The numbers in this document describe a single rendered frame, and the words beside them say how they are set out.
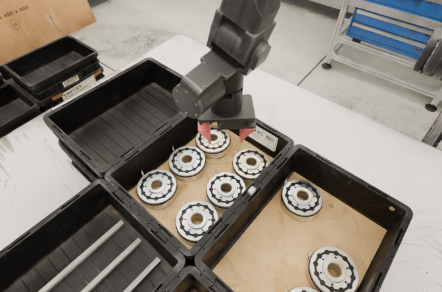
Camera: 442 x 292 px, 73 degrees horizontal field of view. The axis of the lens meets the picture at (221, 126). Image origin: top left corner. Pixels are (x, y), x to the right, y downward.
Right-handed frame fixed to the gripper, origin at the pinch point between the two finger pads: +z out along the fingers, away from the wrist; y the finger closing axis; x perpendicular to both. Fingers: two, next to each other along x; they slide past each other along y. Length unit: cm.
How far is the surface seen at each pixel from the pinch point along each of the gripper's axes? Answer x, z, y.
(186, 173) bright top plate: 5.5, 20.2, -9.9
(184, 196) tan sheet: 0.4, 23.4, -10.6
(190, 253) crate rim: -18.1, 13.4, -8.0
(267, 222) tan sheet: -8.1, 23.4, 10.1
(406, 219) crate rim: -13.5, 13.4, 38.2
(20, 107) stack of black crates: 87, 69, -109
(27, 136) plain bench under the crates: 36, 36, -71
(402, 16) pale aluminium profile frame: 138, 48, 125
